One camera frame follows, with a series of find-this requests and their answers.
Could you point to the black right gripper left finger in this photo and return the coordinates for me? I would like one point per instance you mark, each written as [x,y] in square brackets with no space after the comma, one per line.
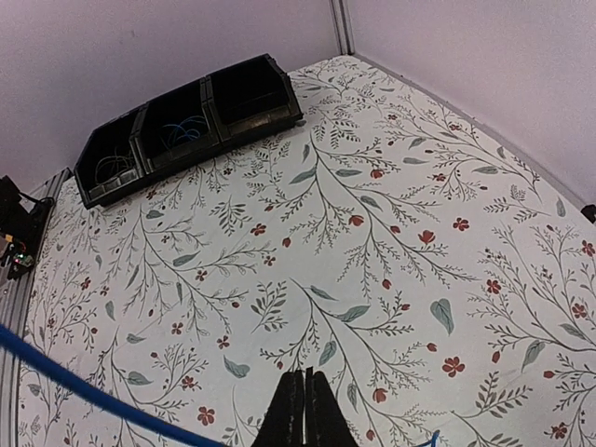
[283,422]

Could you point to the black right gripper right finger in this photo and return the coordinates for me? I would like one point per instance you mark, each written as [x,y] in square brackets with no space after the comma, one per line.
[325,425]

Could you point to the floral patterned table mat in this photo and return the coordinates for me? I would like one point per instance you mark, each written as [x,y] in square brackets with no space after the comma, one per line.
[435,277]

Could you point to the black three-compartment bin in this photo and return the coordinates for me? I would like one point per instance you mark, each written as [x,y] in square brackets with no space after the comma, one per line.
[199,121]

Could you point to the aluminium front rail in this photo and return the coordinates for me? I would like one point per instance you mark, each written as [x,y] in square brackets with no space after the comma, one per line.
[15,296]

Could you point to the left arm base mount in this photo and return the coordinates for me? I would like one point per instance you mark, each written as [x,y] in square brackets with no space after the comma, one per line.
[23,224]

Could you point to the small black wall knob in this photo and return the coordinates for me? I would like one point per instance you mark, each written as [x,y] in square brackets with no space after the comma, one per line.
[589,210]

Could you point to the left aluminium corner post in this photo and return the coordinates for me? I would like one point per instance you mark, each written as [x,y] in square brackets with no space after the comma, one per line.
[342,27]

